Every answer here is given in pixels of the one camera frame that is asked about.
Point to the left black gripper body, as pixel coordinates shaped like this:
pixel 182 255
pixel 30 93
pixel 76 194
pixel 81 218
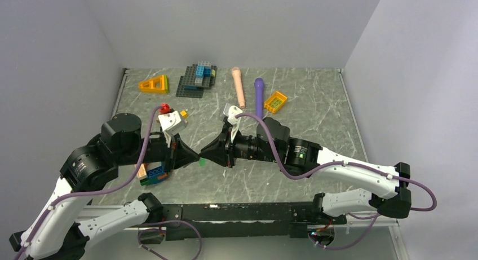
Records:
pixel 157 150

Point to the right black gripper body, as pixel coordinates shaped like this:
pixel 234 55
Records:
pixel 244 146

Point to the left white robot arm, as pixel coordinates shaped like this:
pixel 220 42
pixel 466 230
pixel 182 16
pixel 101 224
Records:
pixel 56 233

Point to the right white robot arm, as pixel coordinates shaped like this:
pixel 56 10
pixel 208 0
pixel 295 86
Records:
pixel 383 189

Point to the blue toy brick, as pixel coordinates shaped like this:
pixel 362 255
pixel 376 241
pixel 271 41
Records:
pixel 156 173

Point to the beige toy brick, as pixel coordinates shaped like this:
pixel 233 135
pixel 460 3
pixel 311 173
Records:
pixel 142 172

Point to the green toy brick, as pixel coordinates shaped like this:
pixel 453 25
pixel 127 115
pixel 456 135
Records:
pixel 145 182

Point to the small yellow cube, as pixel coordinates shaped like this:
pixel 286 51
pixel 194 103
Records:
pixel 184 113

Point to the yellow grid brick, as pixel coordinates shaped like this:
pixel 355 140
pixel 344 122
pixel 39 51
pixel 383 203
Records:
pixel 275 102

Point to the purple toy microphone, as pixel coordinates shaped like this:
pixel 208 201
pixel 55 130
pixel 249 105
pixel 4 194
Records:
pixel 259 90

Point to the orange yellow triangular block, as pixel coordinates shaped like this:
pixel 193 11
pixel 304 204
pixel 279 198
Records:
pixel 155 85

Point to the black base bar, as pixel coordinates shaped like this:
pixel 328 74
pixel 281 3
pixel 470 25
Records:
pixel 292 219

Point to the grey blue brick stack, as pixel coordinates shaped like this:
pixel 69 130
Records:
pixel 196 79

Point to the pink toy microphone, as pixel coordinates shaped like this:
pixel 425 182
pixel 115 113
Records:
pixel 236 74

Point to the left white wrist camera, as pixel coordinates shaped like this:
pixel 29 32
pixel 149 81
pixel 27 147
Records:
pixel 171 122

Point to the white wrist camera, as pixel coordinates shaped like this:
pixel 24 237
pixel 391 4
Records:
pixel 231 111
pixel 171 122

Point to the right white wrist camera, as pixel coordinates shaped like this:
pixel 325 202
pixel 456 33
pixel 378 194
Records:
pixel 231 111

